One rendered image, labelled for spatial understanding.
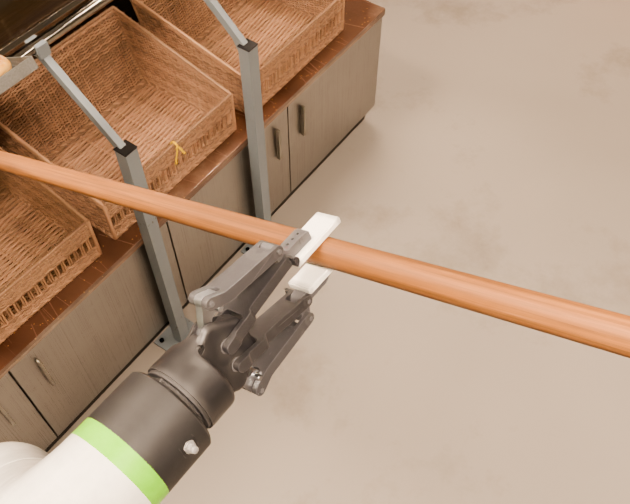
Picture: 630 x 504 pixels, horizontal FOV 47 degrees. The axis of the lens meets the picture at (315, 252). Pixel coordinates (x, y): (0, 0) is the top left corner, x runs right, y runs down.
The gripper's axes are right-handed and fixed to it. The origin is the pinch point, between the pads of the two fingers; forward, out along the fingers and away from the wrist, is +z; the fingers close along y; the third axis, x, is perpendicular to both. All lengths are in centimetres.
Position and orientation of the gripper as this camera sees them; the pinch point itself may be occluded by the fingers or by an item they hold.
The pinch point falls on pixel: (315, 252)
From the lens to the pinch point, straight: 72.8
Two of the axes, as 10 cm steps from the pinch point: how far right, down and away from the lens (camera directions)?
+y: 3.1, 7.3, 6.1
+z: 6.0, -6.5, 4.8
